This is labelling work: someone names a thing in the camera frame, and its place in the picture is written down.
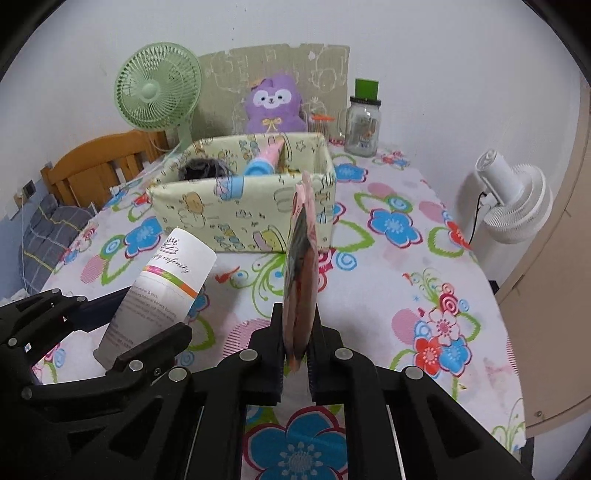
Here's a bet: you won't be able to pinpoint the grey scrunchie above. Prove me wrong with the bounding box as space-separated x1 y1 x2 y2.
178 158 233 181

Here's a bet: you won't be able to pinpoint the wooden chair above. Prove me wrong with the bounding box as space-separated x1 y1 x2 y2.
41 130 168 208

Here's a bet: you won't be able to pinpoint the glass mason jar mug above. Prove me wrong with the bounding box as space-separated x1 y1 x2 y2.
344 96 382 157

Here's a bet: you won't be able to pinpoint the green desk fan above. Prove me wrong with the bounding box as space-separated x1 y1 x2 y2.
114 42 202 152

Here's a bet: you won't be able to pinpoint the pink blue cream tube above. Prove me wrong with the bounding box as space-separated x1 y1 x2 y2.
243 137 284 176

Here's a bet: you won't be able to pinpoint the orange small scissors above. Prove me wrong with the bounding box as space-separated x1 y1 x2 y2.
310 114 335 122

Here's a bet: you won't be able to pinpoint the black fan cable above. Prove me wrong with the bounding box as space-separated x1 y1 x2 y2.
467 188 490 245

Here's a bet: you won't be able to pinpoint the green cartoon mat board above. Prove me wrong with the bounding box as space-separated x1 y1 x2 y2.
191 43 349 140

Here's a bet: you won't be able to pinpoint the yellow cartoon fabric box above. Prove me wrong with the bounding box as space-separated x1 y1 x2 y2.
147 133 335 253

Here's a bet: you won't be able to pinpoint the floral tablecloth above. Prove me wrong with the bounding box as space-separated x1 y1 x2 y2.
33 146 526 479

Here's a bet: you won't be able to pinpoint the toothpick jar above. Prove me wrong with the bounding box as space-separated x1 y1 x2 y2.
308 112 332 139

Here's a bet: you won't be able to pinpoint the pink sachet packet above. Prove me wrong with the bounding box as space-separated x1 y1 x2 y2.
283 172 318 371

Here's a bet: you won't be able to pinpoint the grey plaid pillow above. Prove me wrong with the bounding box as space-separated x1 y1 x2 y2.
19 194 96 295

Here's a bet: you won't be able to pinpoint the purple plush bunny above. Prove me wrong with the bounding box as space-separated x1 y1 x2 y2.
245 73 307 134

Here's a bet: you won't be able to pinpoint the green plastic cup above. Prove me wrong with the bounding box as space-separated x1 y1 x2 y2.
355 78 379 102

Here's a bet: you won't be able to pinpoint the white cream tube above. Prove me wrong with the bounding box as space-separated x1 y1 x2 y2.
94 228 216 369

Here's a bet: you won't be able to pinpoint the white circulator fan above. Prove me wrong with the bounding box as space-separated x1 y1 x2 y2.
473 149 554 245

